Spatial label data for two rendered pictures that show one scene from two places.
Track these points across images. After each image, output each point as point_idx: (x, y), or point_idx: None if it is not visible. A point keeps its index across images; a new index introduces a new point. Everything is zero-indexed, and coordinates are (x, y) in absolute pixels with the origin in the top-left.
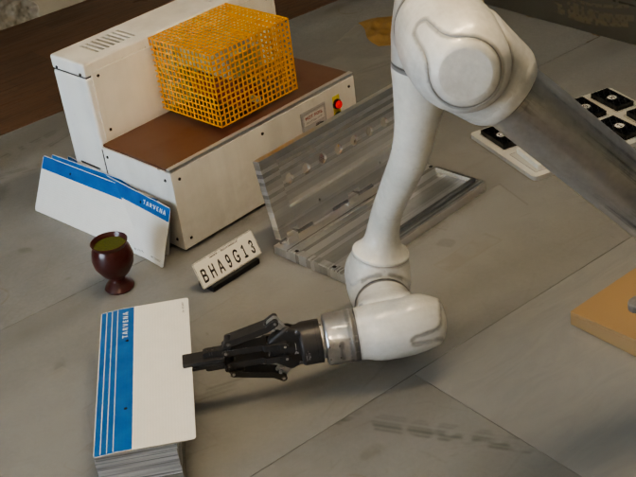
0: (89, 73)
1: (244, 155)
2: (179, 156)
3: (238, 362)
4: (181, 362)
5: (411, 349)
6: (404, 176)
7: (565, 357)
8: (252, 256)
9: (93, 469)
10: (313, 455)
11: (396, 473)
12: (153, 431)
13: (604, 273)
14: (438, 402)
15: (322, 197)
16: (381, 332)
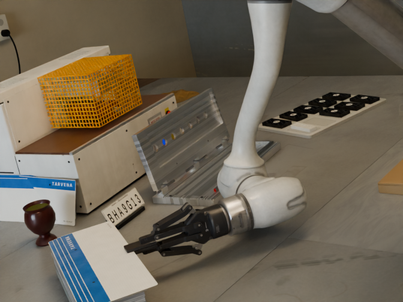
0: (2, 99)
1: (117, 145)
2: (75, 146)
3: (166, 243)
4: (123, 250)
5: (287, 213)
6: (265, 84)
7: (386, 207)
8: (139, 205)
9: None
10: (241, 292)
11: (307, 287)
12: (122, 288)
13: (384, 166)
14: (315, 246)
15: (178, 162)
16: (266, 201)
